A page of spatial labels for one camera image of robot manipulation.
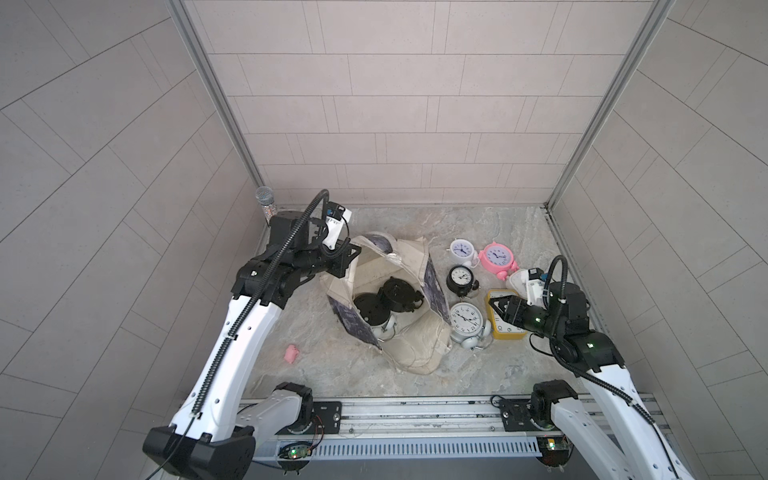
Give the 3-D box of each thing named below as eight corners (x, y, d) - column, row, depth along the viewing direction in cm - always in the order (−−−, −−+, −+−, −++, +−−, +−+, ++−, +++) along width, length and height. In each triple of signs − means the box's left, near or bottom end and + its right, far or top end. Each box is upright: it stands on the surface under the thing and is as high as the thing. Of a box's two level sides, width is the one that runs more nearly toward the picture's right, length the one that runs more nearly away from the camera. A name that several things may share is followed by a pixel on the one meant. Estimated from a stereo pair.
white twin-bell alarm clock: (449, 267, 101) (451, 261, 99) (446, 244, 108) (448, 238, 105) (477, 267, 101) (479, 261, 99) (472, 244, 108) (474, 238, 105)
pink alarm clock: (501, 283, 97) (504, 278, 94) (474, 260, 103) (476, 254, 100) (522, 266, 102) (525, 260, 99) (495, 244, 108) (497, 238, 105)
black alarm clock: (456, 299, 93) (458, 294, 90) (441, 277, 98) (442, 271, 95) (479, 287, 95) (481, 282, 93) (463, 266, 101) (465, 261, 98)
